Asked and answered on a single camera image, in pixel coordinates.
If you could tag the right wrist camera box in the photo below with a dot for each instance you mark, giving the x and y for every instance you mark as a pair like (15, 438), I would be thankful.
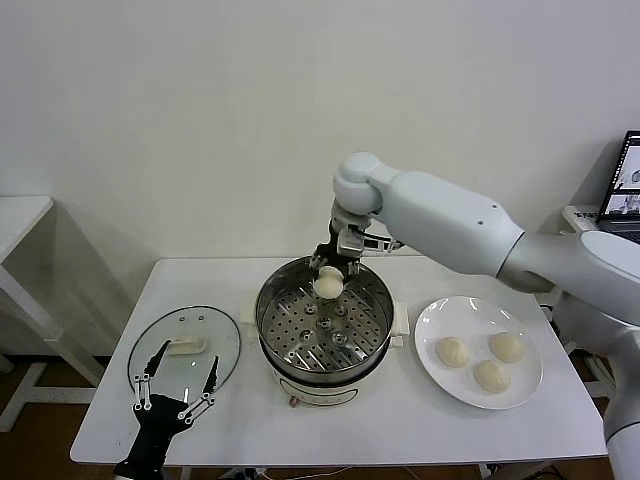
(350, 244)

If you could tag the steel steamer pot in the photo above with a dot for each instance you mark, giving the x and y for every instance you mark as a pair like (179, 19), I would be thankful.
(325, 395)

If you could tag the white empty side table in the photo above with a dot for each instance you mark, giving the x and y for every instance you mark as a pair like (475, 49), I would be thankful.
(20, 220)

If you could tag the white round plate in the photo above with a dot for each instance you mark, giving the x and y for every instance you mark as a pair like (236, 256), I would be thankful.
(525, 385)

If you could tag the grey open laptop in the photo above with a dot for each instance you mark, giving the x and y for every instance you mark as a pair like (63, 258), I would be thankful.
(625, 200)

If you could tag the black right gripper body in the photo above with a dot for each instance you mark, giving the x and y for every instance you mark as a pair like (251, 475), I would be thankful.
(332, 250)

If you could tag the perforated steel steamer basket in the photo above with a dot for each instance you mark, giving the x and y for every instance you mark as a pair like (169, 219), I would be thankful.
(372, 305)

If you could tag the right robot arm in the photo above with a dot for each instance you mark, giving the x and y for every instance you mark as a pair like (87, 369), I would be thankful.
(440, 220)

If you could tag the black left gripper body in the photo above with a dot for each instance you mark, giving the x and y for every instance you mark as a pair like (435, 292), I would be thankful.
(160, 420)

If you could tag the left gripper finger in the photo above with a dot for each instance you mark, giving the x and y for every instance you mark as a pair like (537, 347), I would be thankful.
(212, 377)
(156, 357)

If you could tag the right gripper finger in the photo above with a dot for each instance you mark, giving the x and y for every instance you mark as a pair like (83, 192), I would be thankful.
(318, 260)
(352, 272)

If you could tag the white laptop desk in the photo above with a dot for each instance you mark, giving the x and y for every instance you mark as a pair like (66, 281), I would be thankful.
(580, 220)

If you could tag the white steamed baozi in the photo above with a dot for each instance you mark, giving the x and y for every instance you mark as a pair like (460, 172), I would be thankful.
(328, 285)
(453, 352)
(492, 376)
(507, 346)

